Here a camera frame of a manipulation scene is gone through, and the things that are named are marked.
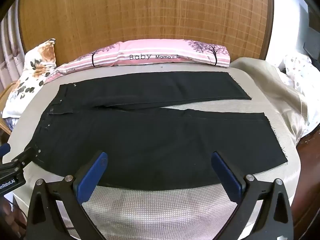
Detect beige blanket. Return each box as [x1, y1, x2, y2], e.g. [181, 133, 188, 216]
[230, 57, 320, 153]

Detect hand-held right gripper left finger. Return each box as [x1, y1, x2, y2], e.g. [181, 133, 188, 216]
[26, 151, 108, 240]

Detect bamboo bed headboard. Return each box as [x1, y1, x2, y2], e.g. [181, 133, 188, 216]
[19, 0, 274, 65]

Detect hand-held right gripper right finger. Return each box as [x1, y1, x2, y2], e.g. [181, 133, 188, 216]
[211, 151, 293, 240]

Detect black pants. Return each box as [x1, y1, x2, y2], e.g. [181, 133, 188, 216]
[25, 71, 288, 191]

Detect wicker chair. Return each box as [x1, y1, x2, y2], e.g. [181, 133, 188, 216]
[0, 82, 15, 135]

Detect dark furniture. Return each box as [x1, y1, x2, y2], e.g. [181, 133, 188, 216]
[297, 4, 320, 68]

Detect patterned curtain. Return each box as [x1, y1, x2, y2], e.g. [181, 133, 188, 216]
[0, 2, 25, 93]

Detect white spotted sheet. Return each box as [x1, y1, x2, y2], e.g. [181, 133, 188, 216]
[282, 54, 320, 128]

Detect pink striped pillow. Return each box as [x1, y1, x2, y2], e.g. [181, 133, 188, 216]
[44, 39, 231, 84]

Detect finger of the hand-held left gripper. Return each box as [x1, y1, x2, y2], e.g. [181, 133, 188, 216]
[0, 143, 11, 160]
[10, 146, 42, 167]

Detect white floral pillow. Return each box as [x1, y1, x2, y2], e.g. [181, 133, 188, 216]
[2, 38, 57, 118]

